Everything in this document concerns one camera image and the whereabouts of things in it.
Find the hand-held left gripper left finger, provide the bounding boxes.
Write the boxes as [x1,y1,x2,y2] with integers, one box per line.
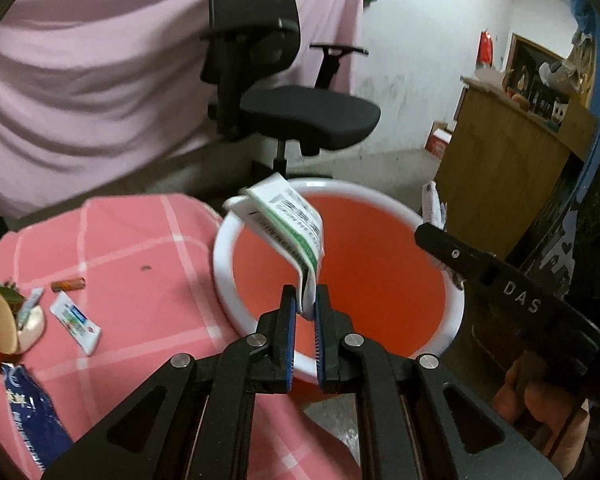
[40,284,301,480]

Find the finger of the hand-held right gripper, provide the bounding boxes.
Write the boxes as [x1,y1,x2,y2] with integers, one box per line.
[414,222,498,282]

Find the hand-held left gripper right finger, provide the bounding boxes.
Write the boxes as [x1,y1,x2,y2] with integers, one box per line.
[314,284,563,480]

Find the white packet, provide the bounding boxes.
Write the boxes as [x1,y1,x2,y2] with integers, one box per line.
[419,180,451,233]

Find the orange bin with white rim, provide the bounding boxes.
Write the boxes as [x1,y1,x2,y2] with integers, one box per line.
[212,176,466,386]

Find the white green paper carton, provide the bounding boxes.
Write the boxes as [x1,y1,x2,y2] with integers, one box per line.
[223,172,327,318]

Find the person's right hand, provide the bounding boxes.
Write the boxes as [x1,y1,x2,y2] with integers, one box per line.
[492,352,592,480]

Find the wooden cabinet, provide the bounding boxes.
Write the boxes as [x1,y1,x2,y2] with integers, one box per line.
[432,75,600,261]

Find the red cardboard box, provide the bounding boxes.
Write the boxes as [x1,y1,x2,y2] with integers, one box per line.
[425,121,455,158]

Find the pink checked tablecloth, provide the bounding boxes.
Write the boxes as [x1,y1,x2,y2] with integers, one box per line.
[0,192,363,480]

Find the framed dark picture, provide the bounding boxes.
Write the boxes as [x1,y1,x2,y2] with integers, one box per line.
[507,34,571,126]

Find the black office chair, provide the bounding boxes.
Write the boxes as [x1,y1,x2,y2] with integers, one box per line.
[198,0,382,186]

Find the red hanging bag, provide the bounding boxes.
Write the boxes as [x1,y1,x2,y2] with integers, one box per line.
[478,30,495,66]

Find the white green tube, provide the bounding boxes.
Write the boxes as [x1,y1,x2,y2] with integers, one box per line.
[50,292,102,356]

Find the small white tube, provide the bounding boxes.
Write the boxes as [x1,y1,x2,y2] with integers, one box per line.
[16,287,45,331]

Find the dark blue packet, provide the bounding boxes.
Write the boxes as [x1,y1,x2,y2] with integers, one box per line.
[0,362,73,471]

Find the pink cloth backdrop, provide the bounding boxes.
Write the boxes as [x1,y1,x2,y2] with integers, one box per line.
[0,0,370,221]

